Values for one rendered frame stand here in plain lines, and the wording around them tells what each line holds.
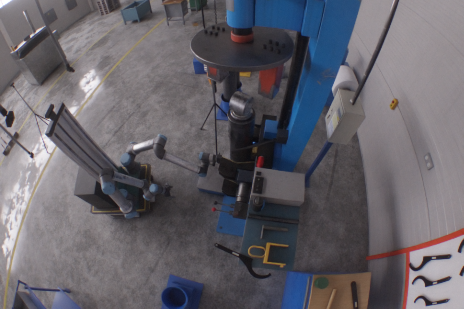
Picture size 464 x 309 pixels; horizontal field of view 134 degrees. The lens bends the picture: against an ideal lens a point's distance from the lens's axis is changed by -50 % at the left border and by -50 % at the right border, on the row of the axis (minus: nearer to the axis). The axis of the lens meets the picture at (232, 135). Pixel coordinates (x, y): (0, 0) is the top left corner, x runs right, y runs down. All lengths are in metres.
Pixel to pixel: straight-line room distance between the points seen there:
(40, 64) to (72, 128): 6.64
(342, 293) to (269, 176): 1.22
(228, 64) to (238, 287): 2.37
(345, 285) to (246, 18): 2.01
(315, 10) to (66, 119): 1.97
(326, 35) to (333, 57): 0.13
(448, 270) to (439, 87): 1.70
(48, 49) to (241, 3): 8.15
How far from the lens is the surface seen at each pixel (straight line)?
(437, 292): 2.24
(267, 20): 1.02
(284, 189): 1.54
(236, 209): 1.63
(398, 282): 2.66
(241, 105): 1.36
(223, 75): 1.36
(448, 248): 2.14
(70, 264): 3.67
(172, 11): 7.32
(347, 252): 2.99
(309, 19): 0.97
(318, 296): 1.82
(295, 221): 1.59
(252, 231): 1.55
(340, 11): 0.98
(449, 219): 2.18
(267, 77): 1.11
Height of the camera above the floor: 2.60
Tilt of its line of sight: 54 degrees down
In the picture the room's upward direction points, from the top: 3 degrees counter-clockwise
